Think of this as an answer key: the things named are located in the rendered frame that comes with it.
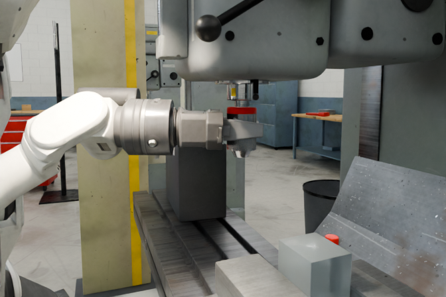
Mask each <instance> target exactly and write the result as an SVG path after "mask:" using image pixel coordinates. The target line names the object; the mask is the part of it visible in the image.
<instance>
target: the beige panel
mask: <svg viewBox="0 0 446 297"><path fill-rule="evenodd" d="M70 20H71V35H72V64H73V79H74V94H76V93H77V91H78V88H139V90H140V94H141V99H147V87H146V58H145V2H144V0H70ZM76 152H77V167H78V195H79V210H80V239H81V254H82V278H77V279H76V289H75V296H74V297H113V296H119V295H123V294H130V293H134V292H140V291H144V290H150V289H154V288H156V286H155V282H154V280H153V275H152V273H151V269H150V267H149V263H148V260H147V257H146V254H145V250H144V248H143V244H142V242H141V238H140V235H139V232H138V229H137V226H136V222H135V219H134V216H133V192H138V191H145V190H147V192H148V193H149V173H148V155H128V154H127V153H126V152H125V151H124V150H123V149H122V150H121V151H120V152H119V154H117V155H116V156H114V157H113V158H110V159H107V160H99V159H96V158H94V157H92V156H91V155H90V154H89V153H88V152H87V150H86V149H85V148H84V147H83V146H82V145H81V144H80V143H78V144H77V145H76Z"/></svg>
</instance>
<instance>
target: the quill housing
mask: <svg viewBox="0 0 446 297"><path fill-rule="evenodd" d="M242 1H243V0H188V57H187V58H184V59H182V60H175V70H176V72H177V74H178V75H179V76H180V77H181V78H182V79H184V80H186V81H190V82H214V81H215V80H269V82H281V81H292V80H310V79H313V78H317V77H318V76H320V75H321V74H322V73H323V72H324V71H325V70H326V68H327V66H328V62H329V35H330V14H331V0H263V1H262V2H261V3H258V4H257V5H256V6H254V7H252V8H251V9H249V10H247V11H246V12H245V13H242V14H241V15H240V16H238V17H236V18H235V19H233V20H232V21H230V22H229V23H227V24H225V25H224V26H222V31H221V34H220V36H219V37H218V38H217V39H216V40H215V41H213V42H204V41H202V40H201V39H199V38H198V37H197V35H196V33H195V24H196V22H197V20H198V19H199V18H200V17H201V16H203V15H214V16H215V17H217V16H218V15H221V14H222V13H224V12H225V11H227V10H228V9H230V8H232V7H233V6H235V5H237V4H238V3H240V2H242Z"/></svg>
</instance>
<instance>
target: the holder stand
mask: <svg viewBox="0 0 446 297"><path fill-rule="evenodd" d="M166 192H167V198H168V200H169V202H170V204H171V206H172V208H173V210H174V212H175V214H176V216H177V218H178V220H179V221H180V222H183V221H194V220H201V219H212V218H219V217H226V143H222V150H207V149H206V147H204V148H202V147H183V148H178V146H177V145H176V147H175V148H174V150H173V154H172V155H166Z"/></svg>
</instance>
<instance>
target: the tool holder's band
mask: <svg viewBox="0 0 446 297"><path fill-rule="evenodd" d="M227 113H229V114H256V113H257V108H256V107H227Z"/></svg>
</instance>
